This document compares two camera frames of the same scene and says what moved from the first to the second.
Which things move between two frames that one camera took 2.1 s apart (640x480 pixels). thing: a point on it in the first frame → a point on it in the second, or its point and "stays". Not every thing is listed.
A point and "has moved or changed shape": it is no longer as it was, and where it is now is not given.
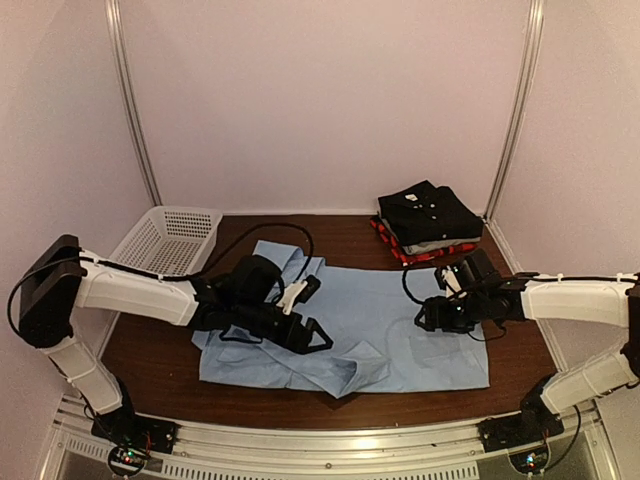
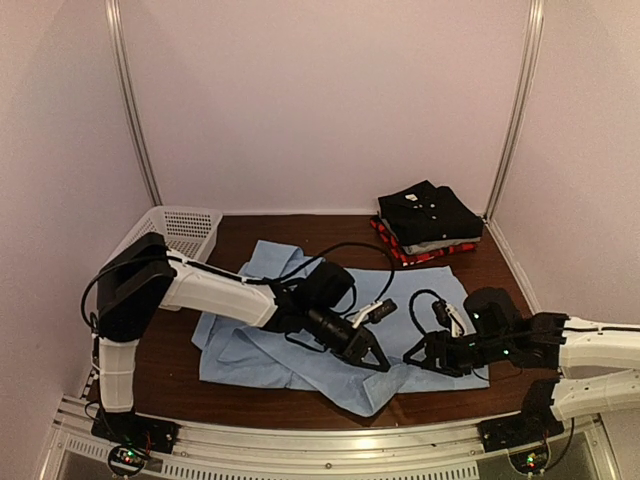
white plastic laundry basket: x=169 y=240 stays
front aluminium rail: x=440 y=451 stays
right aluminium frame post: x=531 y=56 stays
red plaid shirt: x=412 y=257 stays
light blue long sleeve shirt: x=378 y=341 has moved or changed shape
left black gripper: x=297 y=343 → x=357 y=348
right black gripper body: x=460 y=319 → x=456 y=361
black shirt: x=426 y=214 stays
